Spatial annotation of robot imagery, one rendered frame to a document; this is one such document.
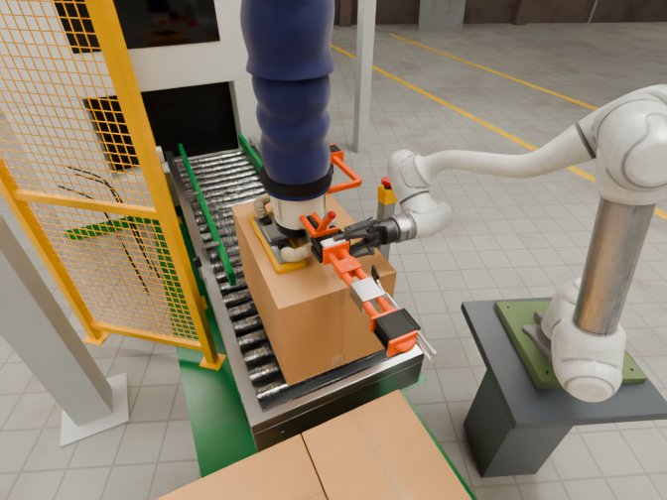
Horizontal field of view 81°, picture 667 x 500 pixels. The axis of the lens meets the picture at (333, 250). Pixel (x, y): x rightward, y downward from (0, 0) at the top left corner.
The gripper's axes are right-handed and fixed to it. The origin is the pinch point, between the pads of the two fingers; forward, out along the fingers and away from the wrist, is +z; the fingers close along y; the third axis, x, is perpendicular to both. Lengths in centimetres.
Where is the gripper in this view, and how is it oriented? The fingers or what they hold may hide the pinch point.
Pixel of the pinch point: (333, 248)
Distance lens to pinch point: 114.1
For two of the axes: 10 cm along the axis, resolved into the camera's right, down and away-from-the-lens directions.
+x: -4.3, -5.7, 7.0
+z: -9.0, 2.7, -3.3
